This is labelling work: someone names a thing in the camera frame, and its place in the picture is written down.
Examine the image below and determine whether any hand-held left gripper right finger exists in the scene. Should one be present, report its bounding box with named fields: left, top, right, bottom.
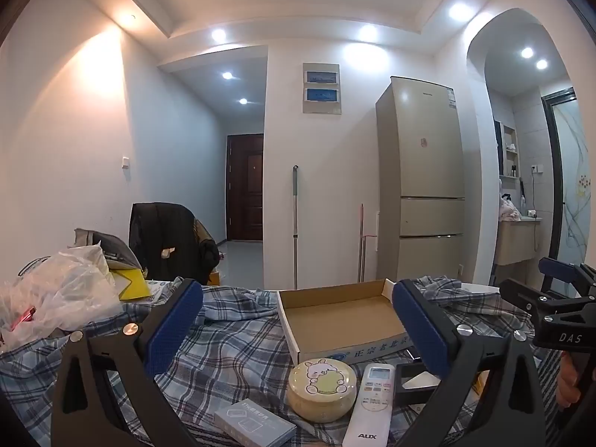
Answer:
left=392, top=278, right=557, bottom=447

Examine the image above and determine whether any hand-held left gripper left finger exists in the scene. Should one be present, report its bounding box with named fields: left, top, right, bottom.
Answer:
left=50, top=278, right=206, bottom=447

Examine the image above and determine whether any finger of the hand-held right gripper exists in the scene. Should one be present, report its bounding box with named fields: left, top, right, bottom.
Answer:
left=499, top=278, right=596, bottom=322
left=539, top=257, right=596, bottom=296

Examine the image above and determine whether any black square tray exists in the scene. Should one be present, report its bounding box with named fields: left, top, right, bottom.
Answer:
left=395, top=362, right=443, bottom=405

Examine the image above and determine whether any shallow cardboard box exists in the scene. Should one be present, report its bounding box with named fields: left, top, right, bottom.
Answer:
left=277, top=278, right=415, bottom=366

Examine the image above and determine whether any white remote control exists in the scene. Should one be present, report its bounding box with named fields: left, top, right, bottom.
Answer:
left=342, top=362, right=396, bottom=447

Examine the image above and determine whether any round yellow tin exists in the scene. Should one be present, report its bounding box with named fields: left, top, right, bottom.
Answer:
left=285, top=358, right=358, bottom=424

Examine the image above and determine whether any small grey-blue box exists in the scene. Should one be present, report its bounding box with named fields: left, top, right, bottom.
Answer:
left=213, top=399, right=297, bottom=447

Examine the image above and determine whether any person's right hand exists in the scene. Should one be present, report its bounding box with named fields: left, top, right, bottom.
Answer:
left=556, top=351, right=583, bottom=408

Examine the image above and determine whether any beige vanity cabinet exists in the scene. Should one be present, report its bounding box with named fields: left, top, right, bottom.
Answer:
left=494, top=216, right=541, bottom=266

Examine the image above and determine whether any blue plaid cloth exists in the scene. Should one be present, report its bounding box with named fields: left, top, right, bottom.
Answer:
left=0, top=275, right=564, bottom=447

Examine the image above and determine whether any pink cloth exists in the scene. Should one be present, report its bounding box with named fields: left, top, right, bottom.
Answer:
left=498, top=193, right=522, bottom=222

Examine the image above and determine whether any black jacket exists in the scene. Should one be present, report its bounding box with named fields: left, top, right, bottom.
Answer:
left=129, top=202, right=219, bottom=286

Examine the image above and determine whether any black-framed glass door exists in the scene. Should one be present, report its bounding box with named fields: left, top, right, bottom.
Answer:
left=540, top=88, right=590, bottom=280

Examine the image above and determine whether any brown patterned cloth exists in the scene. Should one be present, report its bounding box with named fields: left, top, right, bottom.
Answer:
left=193, top=219, right=216, bottom=244

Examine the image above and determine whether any grey bag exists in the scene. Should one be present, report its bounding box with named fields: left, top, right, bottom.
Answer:
left=67, top=228, right=143, bottom=273

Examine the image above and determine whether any clear plastic bag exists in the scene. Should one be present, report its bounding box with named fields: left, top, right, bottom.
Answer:
left=0, top=242, right=123, bottom=350

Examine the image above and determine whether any beige refrigerator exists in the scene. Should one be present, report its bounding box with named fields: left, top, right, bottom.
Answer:
left=375, top=76, right=466, bottom=282

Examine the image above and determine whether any brown door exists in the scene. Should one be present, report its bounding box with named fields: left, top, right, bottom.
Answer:
left=226, top=133, right=264, bottom=243

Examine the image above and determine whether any grey electrical panel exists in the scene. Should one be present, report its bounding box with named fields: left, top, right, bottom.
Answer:
left=302, top=62, right=342, bottom=115

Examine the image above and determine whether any pink broom handle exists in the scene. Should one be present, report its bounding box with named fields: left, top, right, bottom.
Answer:
left=358, top=203, right=373, bottom=282

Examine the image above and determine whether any wall shelf niche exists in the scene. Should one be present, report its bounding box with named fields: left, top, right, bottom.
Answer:
left=494, top=121, right=520, bottom=178

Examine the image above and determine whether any grey mop handle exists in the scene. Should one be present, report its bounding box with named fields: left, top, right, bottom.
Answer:
left=292, top=165, right=299, bottom=289

